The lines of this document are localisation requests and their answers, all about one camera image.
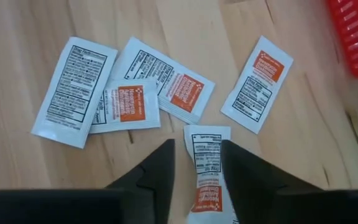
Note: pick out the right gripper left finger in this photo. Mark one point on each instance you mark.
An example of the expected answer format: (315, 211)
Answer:
(73, 207)

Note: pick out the red plastic basket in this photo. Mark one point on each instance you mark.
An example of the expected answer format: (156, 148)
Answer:
(356, 34)

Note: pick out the red-print wipe packet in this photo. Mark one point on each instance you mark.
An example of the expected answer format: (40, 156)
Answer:
(73, 90)
(129, 105)
(172, 84)
(208, 174)
(256, 84)

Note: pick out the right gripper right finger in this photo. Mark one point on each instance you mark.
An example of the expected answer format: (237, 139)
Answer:
(291, 205)

